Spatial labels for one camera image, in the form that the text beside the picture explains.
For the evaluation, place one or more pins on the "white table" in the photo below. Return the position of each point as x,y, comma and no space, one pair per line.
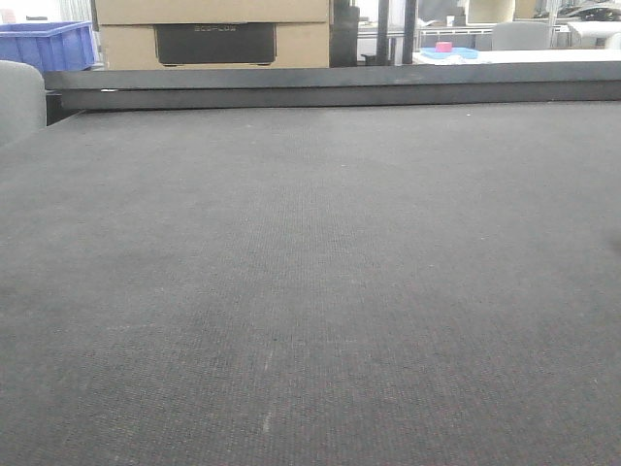
526,56

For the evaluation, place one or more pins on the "upper cardboard box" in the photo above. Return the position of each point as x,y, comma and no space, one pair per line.
126,12

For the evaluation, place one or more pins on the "blue plastic crate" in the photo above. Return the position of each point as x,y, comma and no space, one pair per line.
49,46

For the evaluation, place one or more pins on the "grey chair back left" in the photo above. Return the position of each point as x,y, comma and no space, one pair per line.
23,101

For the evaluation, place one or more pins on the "black vertical post left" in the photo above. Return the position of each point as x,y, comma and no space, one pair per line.
382,42

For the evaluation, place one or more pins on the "grey office chair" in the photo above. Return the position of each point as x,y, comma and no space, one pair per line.
520,35

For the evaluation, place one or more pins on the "lower cardboard box black print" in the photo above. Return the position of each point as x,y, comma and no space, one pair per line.
132,47

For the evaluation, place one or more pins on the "dark grey conveyor belt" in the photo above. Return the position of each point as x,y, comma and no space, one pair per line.
369,286

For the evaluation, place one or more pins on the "pink round object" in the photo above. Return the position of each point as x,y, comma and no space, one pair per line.
443,47

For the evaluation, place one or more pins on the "black conveyor side rail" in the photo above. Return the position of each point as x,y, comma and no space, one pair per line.
336,87

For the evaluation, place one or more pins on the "black vertical post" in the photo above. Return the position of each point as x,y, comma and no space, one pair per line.
410,18
382,42

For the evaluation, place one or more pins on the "light blue tray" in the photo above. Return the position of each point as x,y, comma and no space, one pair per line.
463,53

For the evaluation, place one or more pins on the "black vertical post right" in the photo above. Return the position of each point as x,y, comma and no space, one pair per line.
410,18

